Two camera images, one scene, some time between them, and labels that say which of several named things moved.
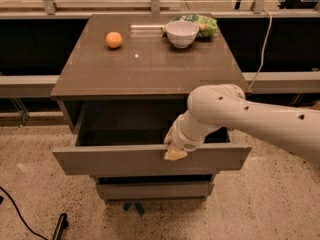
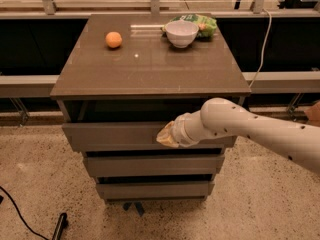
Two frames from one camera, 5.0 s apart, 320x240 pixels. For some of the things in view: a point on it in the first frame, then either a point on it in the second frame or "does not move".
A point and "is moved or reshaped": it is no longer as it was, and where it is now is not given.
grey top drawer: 130,135 is moved or reshaped
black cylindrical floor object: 61,225 does not move
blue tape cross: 139,207 does not move
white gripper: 182,139 does not move
